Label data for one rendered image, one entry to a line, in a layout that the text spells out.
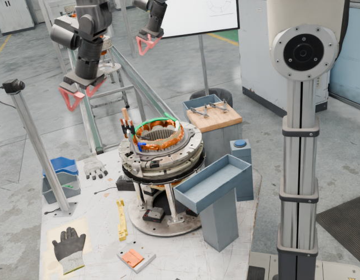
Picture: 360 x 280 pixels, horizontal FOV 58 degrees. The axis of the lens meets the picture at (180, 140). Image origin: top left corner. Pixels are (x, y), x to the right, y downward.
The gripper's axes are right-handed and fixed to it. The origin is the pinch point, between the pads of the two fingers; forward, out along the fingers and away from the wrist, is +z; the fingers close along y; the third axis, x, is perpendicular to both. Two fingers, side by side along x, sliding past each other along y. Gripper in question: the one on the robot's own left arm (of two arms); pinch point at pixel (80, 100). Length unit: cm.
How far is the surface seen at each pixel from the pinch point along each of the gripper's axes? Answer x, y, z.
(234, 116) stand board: 45, -51, 11
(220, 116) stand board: 39, -51, 14
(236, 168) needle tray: 51, -19, 11
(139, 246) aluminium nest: 33, 1, 48
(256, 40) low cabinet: 45, -290, 46
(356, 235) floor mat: 150, -93, 72
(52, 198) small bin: -13, -18, 73
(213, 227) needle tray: 53, -3, 26
